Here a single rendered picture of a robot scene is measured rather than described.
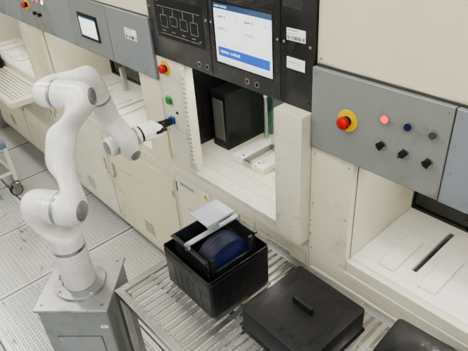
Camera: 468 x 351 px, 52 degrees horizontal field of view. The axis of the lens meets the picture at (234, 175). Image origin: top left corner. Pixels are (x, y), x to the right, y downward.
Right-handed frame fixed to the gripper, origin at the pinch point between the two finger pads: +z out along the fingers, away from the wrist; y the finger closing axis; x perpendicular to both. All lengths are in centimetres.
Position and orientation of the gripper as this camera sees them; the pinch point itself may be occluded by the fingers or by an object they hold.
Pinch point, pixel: (167, 122)
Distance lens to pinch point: 221.6
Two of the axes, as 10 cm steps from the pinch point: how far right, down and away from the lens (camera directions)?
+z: 7.4, -4.1, 5.4
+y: 6.7, 3.7, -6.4
